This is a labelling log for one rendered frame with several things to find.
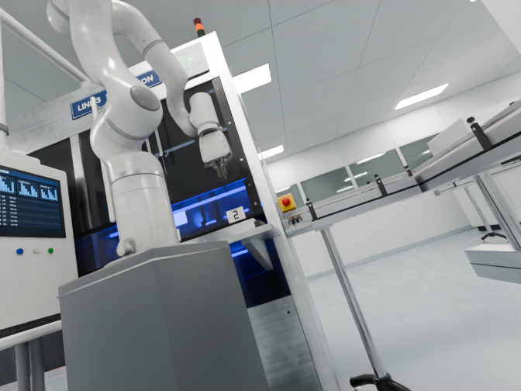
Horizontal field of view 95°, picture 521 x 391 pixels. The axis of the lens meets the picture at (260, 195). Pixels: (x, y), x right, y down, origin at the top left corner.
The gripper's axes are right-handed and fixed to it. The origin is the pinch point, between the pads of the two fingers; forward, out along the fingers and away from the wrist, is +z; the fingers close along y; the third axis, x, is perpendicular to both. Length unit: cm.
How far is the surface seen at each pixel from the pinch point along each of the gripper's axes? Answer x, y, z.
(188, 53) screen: -34, 7, -91
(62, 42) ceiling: -63, 112, -185
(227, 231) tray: 2.5, 3.2, 20.2
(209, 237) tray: 2.5, 9.4, 20.2
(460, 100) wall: -496, -484, -166
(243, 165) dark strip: -35.1, -3.6, -14.4
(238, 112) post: -35, -10, -44
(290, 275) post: -35, -9, 42
